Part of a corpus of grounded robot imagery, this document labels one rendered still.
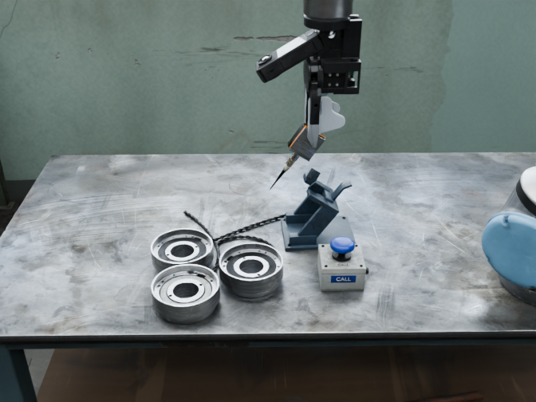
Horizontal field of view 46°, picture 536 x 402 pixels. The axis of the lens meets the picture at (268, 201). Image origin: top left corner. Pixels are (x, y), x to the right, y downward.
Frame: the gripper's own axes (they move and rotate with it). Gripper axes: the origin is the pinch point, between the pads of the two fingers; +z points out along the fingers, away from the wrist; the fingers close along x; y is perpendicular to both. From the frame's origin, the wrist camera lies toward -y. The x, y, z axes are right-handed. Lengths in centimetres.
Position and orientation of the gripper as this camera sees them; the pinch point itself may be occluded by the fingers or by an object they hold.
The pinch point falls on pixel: (309, 135)
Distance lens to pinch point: 107.0
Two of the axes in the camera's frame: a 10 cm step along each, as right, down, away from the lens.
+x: -0.6, -5.1, 8.6
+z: 0.0, 8.6, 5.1
